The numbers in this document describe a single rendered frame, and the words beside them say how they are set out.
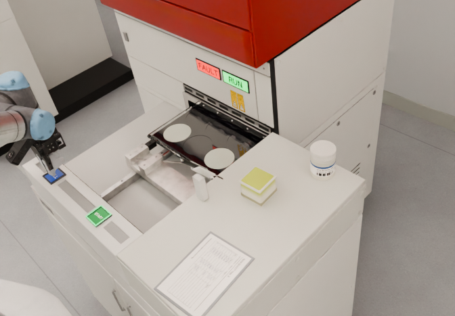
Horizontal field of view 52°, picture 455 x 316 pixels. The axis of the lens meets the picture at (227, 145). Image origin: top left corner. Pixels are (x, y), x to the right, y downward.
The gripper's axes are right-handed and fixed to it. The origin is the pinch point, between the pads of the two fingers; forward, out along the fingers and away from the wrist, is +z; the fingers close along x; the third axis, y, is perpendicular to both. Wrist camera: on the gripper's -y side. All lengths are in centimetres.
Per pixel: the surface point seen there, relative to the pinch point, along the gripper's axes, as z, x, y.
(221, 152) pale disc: 8, -30, 46
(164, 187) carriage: 9.6, -25.1, 23.9
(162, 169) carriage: 9.6, -18.0, 28.8
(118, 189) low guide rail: 13.7, -9.0, 15.2
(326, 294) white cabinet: 39, -76, 41
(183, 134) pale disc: 7.6, -11.9, 44.0
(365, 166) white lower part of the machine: 64, -42, 120
